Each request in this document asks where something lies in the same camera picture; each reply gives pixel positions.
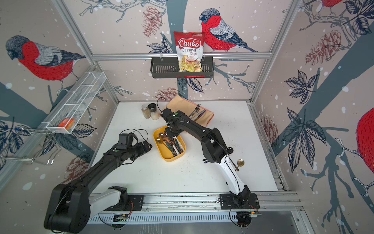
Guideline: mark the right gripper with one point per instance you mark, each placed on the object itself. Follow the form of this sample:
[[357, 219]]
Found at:
[[170, 135]]

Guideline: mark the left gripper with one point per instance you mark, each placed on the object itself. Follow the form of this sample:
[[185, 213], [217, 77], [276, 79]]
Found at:
[[142, 149]]

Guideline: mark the copper rose gold spoon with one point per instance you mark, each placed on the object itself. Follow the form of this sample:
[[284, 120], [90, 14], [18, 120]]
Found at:
[[169, 145]]

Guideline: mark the white plastic spoon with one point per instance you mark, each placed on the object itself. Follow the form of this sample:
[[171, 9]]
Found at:
[[179, 144]]

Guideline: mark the yellow plastic storage box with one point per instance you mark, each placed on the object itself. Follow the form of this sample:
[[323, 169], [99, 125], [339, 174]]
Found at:
[[171, 140]]

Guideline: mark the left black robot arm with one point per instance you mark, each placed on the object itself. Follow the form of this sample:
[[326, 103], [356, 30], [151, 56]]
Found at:
[[79, 190]]

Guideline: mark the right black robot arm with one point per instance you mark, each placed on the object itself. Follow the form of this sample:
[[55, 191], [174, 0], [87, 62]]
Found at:
[[214, 149]]

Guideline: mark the black metal spoon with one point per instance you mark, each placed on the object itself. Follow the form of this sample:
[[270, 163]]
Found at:
[[229, 151]]

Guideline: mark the orange box on shelf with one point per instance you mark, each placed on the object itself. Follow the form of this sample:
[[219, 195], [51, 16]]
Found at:
[[67, 123]]

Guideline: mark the beige cloth napkin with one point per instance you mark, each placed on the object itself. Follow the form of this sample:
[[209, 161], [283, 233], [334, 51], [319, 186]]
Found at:
[[180, 104]]

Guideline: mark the glass spice jar black lid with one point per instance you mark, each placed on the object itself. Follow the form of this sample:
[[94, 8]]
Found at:
[[153, 111]]

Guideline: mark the glass spice jar brown contents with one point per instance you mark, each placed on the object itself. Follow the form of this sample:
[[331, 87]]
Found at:
[[146, 112]]

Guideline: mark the red cassava chips bag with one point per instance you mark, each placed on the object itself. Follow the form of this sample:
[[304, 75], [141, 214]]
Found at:
[[189, 49]]

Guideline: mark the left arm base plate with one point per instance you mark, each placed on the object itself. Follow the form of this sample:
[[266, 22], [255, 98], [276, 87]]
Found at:
[[130, 203]]

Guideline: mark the white wire shelf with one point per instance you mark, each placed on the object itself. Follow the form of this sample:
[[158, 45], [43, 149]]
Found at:
[[78, 100]]

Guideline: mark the wire hook rack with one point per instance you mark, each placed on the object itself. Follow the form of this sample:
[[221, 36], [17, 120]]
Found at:
[[29, 146]]

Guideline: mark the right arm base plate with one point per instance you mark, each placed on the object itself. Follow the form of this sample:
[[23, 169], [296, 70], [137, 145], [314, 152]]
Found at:
[[230, 201]]

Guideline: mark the aluminium frame rail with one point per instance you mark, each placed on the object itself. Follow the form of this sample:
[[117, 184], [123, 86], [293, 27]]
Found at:
[[182, 203]]

